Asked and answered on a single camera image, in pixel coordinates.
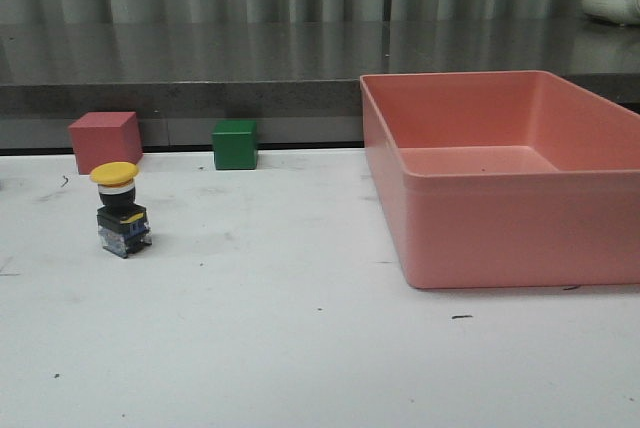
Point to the green cube block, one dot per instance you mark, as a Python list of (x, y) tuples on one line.
[(235, 145)]

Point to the pink cube block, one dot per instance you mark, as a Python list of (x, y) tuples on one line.
[(102, 137)]

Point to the yellow mushroom push button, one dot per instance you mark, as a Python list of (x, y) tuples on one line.
[(123, 225)]

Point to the pink plastic bin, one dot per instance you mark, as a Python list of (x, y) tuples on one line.
[(504, 179)]

